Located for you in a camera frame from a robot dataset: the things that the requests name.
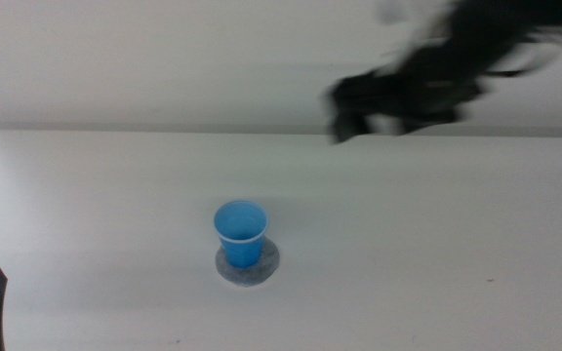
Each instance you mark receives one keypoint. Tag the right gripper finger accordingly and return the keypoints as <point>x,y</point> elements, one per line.
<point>427,122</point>
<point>348,128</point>

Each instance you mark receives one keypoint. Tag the blue plastic cup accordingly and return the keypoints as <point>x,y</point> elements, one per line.
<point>240,239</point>

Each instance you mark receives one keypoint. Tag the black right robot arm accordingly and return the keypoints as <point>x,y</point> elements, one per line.
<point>500,29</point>

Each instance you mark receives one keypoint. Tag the round grey felt cup mat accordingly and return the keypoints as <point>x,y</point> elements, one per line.
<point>266,265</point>

